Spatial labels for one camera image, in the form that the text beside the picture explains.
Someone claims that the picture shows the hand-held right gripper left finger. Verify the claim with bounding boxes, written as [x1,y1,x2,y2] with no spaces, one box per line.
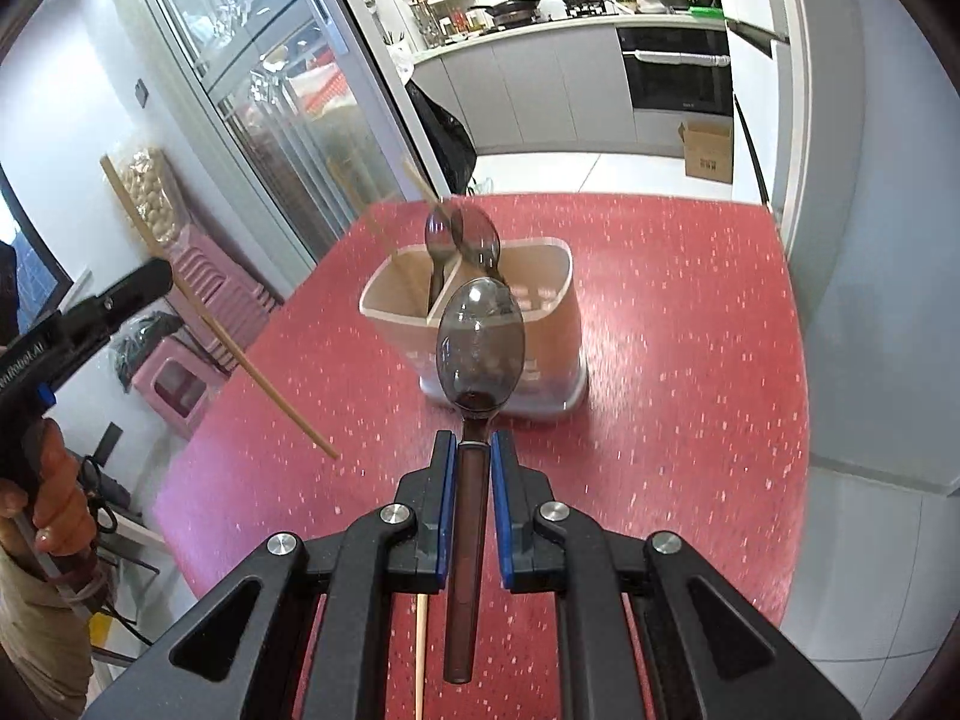
[86,430,458,720]

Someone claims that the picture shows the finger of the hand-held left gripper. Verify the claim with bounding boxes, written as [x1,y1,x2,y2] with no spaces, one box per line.
[60,258,176,344]

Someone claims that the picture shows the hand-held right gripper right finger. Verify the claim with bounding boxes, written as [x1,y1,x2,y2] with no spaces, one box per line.
[490,430,863,720]

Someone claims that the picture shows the plain wooden chopstick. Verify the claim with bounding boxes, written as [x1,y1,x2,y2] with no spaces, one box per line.
[412,592,430,720]
[100,154,341,460]

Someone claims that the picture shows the smoky plastic spoon black handle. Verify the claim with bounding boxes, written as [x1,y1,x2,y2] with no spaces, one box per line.
[424,204,460,312]
[435,277,527,685]
[448,206,512,293]

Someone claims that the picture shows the beige plastic utensil holder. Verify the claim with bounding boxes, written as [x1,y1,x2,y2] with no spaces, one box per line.
[358,237,590,421]

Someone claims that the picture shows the thick bamboo chopstick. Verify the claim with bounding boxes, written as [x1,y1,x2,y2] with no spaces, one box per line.
[400,156,458,230]

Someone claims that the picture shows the person's left forearm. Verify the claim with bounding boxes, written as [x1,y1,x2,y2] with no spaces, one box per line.
[0,540,95,720]

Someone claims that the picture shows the person's left hand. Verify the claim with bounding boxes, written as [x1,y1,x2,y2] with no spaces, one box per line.
[0,416,97,563]

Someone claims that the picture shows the small black bag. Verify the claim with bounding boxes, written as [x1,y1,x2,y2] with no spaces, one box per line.
[109,313,185,391]

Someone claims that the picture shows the stack of pink plastic stools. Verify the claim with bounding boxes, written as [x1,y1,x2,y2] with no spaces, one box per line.
[161,229,282,376]

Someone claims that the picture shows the clear bag of beige balls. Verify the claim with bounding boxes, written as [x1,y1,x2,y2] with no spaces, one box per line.
[116,146,185,248]

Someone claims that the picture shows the dark television screen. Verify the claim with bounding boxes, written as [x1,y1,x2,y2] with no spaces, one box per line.
[0,165,76,331]

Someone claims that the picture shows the single pink stool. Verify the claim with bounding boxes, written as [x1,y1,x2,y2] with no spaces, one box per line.
[135,337,226,440]

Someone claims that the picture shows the black scissors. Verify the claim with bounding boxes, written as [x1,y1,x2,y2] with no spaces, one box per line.
[75,454,121,533]

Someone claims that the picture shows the glass sliding door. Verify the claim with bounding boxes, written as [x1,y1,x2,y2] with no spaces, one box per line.
[120,0,421,271]

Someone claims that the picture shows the red plastic basket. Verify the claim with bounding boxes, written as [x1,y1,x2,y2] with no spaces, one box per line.
[289,64,353,117]

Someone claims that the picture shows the large black plastic bag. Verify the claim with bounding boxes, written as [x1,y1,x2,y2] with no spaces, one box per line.
[405,79,479,196]

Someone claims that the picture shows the cardboard box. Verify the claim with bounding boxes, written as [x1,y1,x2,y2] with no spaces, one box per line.
[679,120,734,185]

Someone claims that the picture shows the spice rack with bottles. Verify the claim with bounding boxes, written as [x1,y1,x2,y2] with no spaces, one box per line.
[409,0,481,50]

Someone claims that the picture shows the grey kitchen cabinets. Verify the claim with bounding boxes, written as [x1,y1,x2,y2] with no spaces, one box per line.
[409,15,732,158]

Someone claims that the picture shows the black built-in oven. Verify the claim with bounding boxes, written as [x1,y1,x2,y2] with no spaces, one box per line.
[616,25,734,119]

